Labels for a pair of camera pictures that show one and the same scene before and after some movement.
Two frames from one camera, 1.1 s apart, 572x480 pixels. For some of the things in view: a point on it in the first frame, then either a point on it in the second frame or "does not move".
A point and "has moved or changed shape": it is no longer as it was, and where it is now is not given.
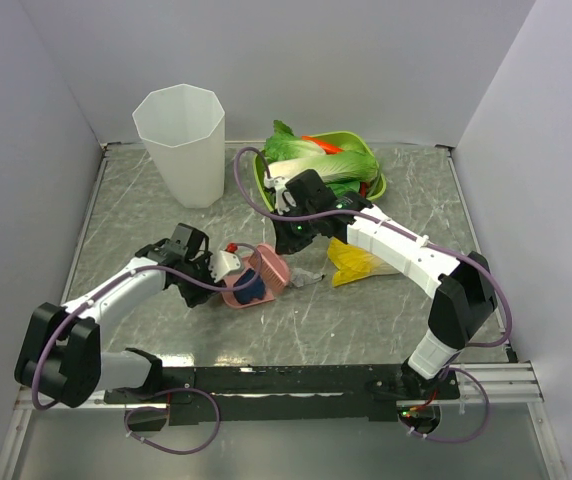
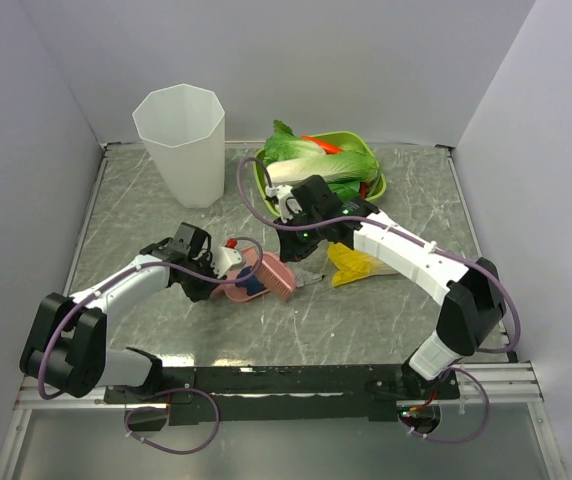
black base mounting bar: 287,394 does not move
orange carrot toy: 327,147 does not move
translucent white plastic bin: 183,129 does not move
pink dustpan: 229,298 has moved or changed shape
